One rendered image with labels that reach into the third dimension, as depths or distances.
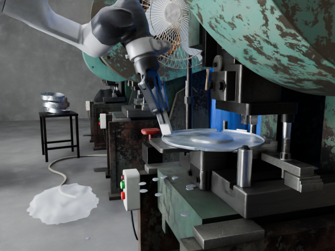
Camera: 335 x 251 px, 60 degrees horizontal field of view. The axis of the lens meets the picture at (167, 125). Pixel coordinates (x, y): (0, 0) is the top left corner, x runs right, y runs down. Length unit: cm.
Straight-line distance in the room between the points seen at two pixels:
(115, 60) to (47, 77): 537
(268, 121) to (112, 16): 65
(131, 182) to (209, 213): 40
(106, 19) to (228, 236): 61
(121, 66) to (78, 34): 119
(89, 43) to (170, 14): 79
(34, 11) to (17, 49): 670
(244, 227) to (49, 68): 694
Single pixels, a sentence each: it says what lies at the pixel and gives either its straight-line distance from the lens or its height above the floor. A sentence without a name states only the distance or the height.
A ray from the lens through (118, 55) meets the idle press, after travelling 209.
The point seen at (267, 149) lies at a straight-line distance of 86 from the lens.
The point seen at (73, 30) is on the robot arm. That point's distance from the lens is 92.
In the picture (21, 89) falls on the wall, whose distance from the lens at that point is 746.
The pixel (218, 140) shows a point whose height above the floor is 79.
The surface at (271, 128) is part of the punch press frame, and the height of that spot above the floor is 78.
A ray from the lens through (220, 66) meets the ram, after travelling 87.
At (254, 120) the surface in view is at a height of 83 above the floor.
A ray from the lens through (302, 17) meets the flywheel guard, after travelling 38.
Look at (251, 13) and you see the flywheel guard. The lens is 40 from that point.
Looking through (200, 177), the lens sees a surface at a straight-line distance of 82.
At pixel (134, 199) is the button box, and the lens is 105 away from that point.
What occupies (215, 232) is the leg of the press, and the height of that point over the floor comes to 64.
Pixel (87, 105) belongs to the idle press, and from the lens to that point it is 448.
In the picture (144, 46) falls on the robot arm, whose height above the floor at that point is 105.
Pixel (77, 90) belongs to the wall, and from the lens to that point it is 736.
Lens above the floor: 95
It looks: 9 degrees down
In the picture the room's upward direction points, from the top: straight up
